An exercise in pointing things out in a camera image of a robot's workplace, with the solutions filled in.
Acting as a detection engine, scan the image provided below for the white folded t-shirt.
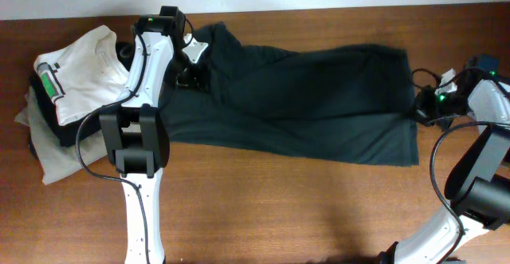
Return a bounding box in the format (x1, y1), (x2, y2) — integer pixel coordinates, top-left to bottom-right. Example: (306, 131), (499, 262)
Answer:
(33, 26), (128, 126)

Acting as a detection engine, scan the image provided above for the beige folded cloth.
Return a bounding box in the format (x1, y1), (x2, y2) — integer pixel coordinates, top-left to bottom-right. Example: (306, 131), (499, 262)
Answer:
(14, 88), (107, 185)

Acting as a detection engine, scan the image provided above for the dark green t-shirt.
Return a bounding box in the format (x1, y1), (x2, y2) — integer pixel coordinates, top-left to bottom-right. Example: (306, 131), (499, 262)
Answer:
(160, 22), (418, 167)

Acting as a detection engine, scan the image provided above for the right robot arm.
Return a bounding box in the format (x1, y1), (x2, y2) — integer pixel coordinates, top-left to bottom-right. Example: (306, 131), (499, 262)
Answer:
(375, 67), (509, 263)

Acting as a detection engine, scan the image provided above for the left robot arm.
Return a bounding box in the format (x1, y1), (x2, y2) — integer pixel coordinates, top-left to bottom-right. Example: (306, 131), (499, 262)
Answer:
(99, 15), (207, 263)

